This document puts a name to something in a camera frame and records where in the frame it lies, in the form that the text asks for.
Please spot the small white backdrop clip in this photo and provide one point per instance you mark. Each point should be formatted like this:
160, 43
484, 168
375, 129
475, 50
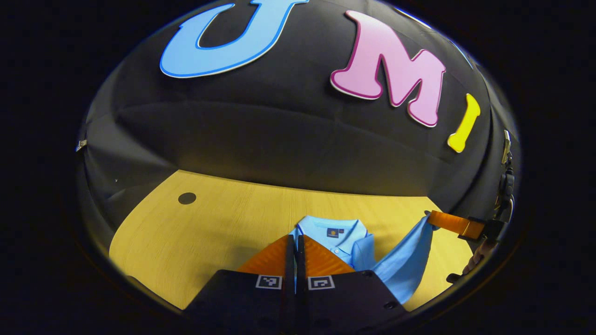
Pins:
81, 145

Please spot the black backdrop cloth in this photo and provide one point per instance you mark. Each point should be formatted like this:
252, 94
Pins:
279, 130

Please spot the light blue T-shirt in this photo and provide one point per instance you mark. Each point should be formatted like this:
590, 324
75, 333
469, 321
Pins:
405, 270

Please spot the black table edge clamp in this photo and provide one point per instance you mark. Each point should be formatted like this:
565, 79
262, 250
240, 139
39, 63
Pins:
454, 278

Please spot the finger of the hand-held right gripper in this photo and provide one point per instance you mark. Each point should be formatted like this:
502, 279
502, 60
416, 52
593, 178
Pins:
454, 224

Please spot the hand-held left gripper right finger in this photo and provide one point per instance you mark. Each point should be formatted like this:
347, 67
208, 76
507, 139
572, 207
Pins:
301, 279

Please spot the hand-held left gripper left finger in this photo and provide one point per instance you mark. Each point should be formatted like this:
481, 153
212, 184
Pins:
289, 279

